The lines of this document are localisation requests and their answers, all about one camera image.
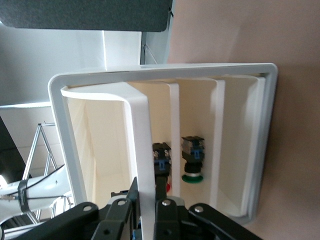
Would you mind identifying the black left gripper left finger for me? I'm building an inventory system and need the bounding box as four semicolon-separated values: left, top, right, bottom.
92;176;141;240

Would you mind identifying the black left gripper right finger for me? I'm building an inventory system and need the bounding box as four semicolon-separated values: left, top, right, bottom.
153;174;188;240

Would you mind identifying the red-headed push button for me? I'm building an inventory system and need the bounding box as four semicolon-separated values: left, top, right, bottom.
152;141;174;194

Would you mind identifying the green-headed push button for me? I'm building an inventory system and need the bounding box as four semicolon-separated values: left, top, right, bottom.
180;135;206;184

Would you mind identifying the white drawer cabinet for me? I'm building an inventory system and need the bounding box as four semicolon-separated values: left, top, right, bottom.
47;62;279;225

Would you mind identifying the white pillar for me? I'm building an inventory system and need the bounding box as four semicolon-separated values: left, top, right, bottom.
102;29;143;71

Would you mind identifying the dark grey panel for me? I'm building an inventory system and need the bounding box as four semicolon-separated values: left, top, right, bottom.
0;0;174;33

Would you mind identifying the aluminium profile frame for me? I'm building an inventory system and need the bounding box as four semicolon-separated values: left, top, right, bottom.
22;121;67;222

